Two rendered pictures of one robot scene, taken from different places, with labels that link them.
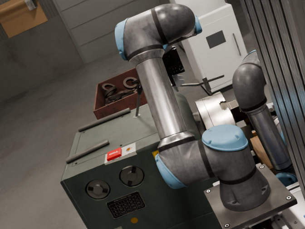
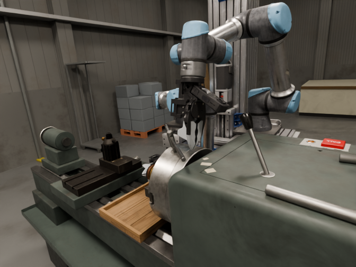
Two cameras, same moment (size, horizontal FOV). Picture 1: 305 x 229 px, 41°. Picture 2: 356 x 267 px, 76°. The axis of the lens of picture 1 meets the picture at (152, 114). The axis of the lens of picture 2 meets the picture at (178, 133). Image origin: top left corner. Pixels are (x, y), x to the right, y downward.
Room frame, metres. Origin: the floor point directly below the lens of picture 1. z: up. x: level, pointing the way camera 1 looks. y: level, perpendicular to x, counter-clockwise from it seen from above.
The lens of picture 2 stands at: (2.33, 0.19, 1.53)
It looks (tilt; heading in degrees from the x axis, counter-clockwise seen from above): 16 degrees down; 215
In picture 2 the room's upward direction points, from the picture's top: 4 degrees counter-clockwise
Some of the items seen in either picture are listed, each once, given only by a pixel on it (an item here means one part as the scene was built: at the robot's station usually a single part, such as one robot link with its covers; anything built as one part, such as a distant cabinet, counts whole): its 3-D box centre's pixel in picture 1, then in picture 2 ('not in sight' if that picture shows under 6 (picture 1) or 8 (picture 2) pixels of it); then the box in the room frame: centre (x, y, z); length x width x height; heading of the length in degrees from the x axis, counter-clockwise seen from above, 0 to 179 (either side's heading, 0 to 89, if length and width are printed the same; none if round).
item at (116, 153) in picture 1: (114, 155); (332, 144); (1.48, 0.20, 1.26); 0.06 x 0.06 x 0.02; 84
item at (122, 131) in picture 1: (143, 165); (295, 223); (1.68, 0.13, 1.06); 0.59 x 0.48 x 0.39; 84
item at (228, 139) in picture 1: (226, 150); (259, 99); (1.03, -0.15, 1.33); 0.13 x 0.12 x 0.14; 79
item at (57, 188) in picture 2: not in sight; (104, 177); (1.54, -0.95, 0.90); 0.53 x 0.30 x 0.06; 174
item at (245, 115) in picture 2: (140, 89); (247, 121); (1.74, 0.00, 1.38); 0.04 x 0.03 x 0.05; 84
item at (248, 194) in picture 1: (240, 181); (258, 119); (1.03, -0.16, 1.21); 0.15 x 0.15 x 0.10
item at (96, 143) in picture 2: not in sight; (93, 107); (-0.46, -3.81, 0.87); 0.67 x 0.52 x 1.73; 90
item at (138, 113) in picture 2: not in sight; (146, 107); (-1.94, -3.73, 0.60); 1.21 x 0.81 x 1.20; 0
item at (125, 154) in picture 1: (123, 158); (323, 151); (1.48, 0.18, 1.23); 0.13 x 0.08 x 0.06; 84
